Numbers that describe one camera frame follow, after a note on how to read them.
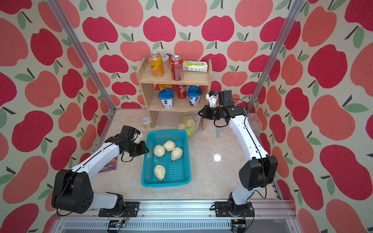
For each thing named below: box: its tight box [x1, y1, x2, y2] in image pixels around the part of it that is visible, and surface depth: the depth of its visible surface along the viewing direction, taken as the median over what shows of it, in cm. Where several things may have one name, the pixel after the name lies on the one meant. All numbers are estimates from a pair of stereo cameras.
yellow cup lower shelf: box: [157, 83, 173, 90], surface depth 94 cm
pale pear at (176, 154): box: [170, 146, 184, 163], surface depth 91 cm
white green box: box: [183, 60, 208, 73], surface depth 81 cm
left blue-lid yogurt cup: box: [158, 87, 175, 109], surface depth 90 cm
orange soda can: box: [149, 51, 165, 78], surface depth 74 cm
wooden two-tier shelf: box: [135, 56, 213, 132], surface depth 90 cm
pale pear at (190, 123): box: [185, 118, 196, 128], surface depth 98 cm
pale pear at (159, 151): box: [153, 144, 166, 157], surface depth 92 cm
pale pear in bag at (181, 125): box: [177, 122, 187, 130], surface depth 103 cm
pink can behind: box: [161, 53, 171, 72], surface depth 82 cm
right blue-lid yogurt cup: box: [186, 85, 204, 107], surface depth 90 cm
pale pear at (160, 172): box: [153, 164, 166, 183], surface depth 83 cm
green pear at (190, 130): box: [184, 126, 196, 137], surface depth 98 cm
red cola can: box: [169, 54, 185, 81], surface depth 71 cm
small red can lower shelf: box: [176, 84, 187, 100], surface depth 95 cm
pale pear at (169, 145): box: [163, 139, 176, 152], surface depth 95 cm
